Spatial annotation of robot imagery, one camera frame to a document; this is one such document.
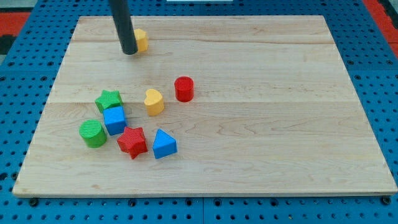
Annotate green star block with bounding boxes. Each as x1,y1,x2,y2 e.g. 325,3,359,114
95,90,123,113

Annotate yellow block behind rod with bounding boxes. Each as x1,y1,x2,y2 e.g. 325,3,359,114
134,29,149,52

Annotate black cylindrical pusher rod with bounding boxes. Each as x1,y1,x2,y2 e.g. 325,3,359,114
108,0,138,55

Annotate red star block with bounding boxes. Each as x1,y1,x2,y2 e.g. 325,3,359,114
117,127,148,159

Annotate blue cube block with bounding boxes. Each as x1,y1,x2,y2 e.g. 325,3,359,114
103,106,127,136

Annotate green cylinder block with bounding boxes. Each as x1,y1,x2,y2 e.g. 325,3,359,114
79,119,107,148

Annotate yellow heart block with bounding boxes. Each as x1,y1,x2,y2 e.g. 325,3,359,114
144,89,165,116

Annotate light wooden board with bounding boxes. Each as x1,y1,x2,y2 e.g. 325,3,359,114
12,16,397,198

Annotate blue triangle block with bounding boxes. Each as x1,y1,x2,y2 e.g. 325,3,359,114
152,129,177,159

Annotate red cylinder block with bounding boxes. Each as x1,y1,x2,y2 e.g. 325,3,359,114
174,76,194,102

